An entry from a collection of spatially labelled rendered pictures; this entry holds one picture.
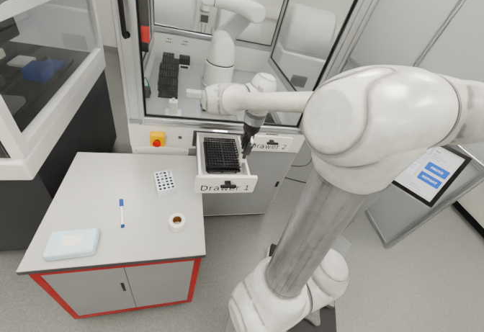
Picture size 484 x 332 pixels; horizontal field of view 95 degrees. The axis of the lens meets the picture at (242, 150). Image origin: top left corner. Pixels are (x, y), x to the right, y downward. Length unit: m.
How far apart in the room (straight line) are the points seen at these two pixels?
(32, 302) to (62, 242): 0.89
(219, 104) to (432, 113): 0.58
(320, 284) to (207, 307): 1.07
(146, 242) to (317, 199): 0.77
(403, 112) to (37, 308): 1.88
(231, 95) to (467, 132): 0.55
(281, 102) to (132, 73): 0.69
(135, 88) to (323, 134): 0.96
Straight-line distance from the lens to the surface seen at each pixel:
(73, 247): 1.03
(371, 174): 0.35
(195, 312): 1.72
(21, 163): 1.22
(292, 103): 0.64
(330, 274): 0.79
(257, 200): 1.84
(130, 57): 1.08
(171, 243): 1.02
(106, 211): 1.13
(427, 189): 1.48
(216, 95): 0.76
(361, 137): 0.29
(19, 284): 1.98
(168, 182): 1.15
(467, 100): 0.46
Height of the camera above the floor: 1.68
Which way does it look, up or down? 40 degrees down
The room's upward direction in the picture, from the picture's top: 16 degrees clockwise
